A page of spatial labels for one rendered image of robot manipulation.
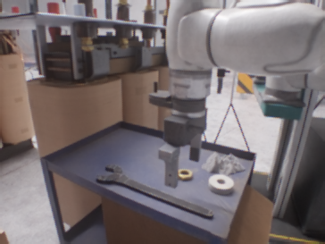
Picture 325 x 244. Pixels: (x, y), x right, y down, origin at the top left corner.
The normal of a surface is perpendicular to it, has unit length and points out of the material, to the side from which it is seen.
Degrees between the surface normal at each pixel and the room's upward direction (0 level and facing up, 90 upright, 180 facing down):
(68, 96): 90
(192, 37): 93
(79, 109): 90
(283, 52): 107
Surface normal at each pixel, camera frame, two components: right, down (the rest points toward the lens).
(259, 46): -0.68, 0.42
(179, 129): -0.50, 0.30
